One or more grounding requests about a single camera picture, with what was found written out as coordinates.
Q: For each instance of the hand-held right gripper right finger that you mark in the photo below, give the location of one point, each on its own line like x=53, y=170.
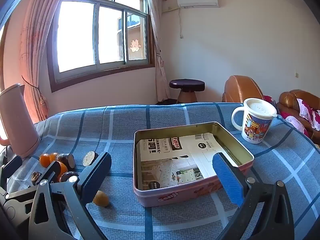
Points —
x=227, y=180

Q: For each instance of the white cartoon print mug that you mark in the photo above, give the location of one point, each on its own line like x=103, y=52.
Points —
x=255, y=130

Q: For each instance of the brown wrinkled date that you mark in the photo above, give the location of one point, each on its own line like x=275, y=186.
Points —
x=35, y=175

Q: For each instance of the pink kettle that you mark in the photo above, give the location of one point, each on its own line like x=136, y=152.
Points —
x=17, y=120

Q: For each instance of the pink floral cushion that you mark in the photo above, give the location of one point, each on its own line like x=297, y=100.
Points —
x=305, y=110

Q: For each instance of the pink metal tin box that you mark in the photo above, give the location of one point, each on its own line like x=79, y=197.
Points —
x=175, y=195

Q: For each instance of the halved dark brown fruit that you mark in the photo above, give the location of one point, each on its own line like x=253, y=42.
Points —
x=67, y=160
x=90, y=158

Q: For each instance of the pink patterned curtain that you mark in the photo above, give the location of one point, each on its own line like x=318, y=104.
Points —
x=32, y=42

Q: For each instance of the white wall air conditioner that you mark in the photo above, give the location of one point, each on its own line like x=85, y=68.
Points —
x=197, y=0

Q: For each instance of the printed paper liner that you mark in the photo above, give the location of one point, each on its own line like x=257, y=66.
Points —
x=175, y=160

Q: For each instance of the dark purple round fruit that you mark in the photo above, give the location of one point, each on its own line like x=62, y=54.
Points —
x=68, y=175

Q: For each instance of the brown leather sofa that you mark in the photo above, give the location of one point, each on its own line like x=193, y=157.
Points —
x=287, y=101

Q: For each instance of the brown leather armchair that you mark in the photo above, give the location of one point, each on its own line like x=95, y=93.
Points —
x=240, y=88

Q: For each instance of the dark round stool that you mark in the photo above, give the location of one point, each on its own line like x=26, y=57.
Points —
x=187, y=83

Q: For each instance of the beige tied curtain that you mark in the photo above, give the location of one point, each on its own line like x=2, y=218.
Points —
x=160, y=75

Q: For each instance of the sliding glass window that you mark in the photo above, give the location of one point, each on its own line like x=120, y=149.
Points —
x=75, y=35

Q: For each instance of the red paper window decal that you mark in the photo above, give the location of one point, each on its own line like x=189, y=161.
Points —
x=135, y=46

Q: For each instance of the blue plaid tablecloth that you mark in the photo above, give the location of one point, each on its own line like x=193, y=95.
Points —
x=100, y=125

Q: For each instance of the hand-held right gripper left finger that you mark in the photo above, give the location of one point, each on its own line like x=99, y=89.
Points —
x=96, y=177

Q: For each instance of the small brown longan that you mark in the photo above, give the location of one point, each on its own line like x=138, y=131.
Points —
x=101, y=198

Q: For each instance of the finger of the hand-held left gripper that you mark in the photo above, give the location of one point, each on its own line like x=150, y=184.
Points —
x=11, y=165
x=52, y=171

